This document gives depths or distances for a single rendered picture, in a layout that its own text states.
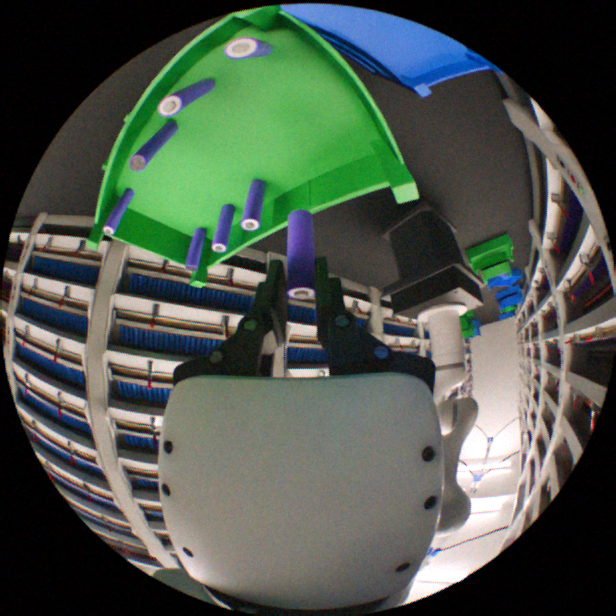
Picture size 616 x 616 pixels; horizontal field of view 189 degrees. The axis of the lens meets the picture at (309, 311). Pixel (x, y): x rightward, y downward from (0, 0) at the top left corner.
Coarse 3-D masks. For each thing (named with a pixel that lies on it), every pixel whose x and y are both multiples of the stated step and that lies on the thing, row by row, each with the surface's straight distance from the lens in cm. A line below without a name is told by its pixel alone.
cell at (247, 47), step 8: (240, 40) 14; (248, 40) 14; (256, 40) 14; (232, 48) 14; (240, 48) 13; (248, 48) 13; (256, 48) 13; (264, 48) 16; (272, 48) 19; (232, 56) 14; (240, 56) 14; (248, 56) 14; (256, 56) 16
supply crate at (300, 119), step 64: (192, 64) 21; (256, 64) 20; (320, 64) 20; (128, 128) 19; (192, 128) 23; (256, 128) 21; (320, 128) 21; (384, 128) 16; (192, 192) 28; (320, 192) 22
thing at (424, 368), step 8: (400, 352) 9; (400, 360) 9; (408, 360) 9; (416, 360) 10; (424, 360) 10; (368, 368) 9; (392, 368) 9; (400, 368) 9; (408, 368) 9; (416, 368) 9; (424, 368) 10; (432, 368) 10; (416, 376) 9; (424, 376) 9; (432, 376) 10; (432, 384) 9; (432, 392) 9
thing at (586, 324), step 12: (612, 300) 62; (600, 312) 70; (612, 312) 62; (576, 324) 93; (588, 324) 79; (600, 324) 69; (612, 324) 68; (564, 336) 111; (576, 348) 115; (588, 348) 115; (600, 348) 101; (612, 348) 89
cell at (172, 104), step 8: (208, 80) 20; (184, 88) 17; (192, 88) 17; (200, 88) 18; (208, 88) 19; (168, 96) 15; (176, 96) 15; (184, 96) 15; (192, 96) 16; (200, 96) 18; (160, 104) 16; (168, 104) 15; (176, 104) 15; (184, 104) 15; (160, 112) 16; (168, 112) 16; (176, 112) 15
